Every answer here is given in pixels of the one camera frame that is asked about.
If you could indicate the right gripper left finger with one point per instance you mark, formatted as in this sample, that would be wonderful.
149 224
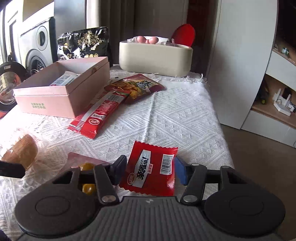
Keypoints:
108 176

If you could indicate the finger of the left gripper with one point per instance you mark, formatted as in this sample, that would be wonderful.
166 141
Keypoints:
13 170

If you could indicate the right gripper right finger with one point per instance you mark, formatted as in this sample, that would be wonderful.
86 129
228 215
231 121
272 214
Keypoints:
193 177

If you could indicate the orange bread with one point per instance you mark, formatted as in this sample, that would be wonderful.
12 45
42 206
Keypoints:
23 152

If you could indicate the small red snack packet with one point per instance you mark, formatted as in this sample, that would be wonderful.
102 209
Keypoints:
150 170

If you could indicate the long red sausage packet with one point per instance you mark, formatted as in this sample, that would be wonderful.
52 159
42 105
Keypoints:
92 119

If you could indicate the maroon chicken snack pouch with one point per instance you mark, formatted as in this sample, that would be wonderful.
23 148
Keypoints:
138 86

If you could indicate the blue snack packet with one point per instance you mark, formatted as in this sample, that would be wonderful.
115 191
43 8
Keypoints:
66 78

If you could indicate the white woven table cloth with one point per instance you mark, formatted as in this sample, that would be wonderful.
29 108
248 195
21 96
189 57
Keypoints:
182 116

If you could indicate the round washer door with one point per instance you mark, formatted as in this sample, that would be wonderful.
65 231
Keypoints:
12 75

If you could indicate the pink cardboard box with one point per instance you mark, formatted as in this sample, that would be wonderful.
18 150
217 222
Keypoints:
38 95

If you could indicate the white wifi router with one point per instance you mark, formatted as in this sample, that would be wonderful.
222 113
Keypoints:
282 101

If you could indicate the white cabinet shelf unit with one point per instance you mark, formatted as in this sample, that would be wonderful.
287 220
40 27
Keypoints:
241 58

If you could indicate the cream tissue box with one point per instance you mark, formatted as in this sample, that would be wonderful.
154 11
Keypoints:
169 60

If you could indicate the grey washing machine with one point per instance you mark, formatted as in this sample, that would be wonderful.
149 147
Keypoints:
38 46

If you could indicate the black plum snack bag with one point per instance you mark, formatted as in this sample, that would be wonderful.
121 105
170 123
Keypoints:
87 43

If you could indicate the pink bow ornament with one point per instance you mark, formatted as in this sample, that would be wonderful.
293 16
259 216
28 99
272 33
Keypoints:
144 40

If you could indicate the white tissue paper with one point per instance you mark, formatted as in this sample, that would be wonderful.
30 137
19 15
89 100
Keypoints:
161 40

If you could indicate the red round cushion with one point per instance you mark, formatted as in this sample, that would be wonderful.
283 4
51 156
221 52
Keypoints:
184 35

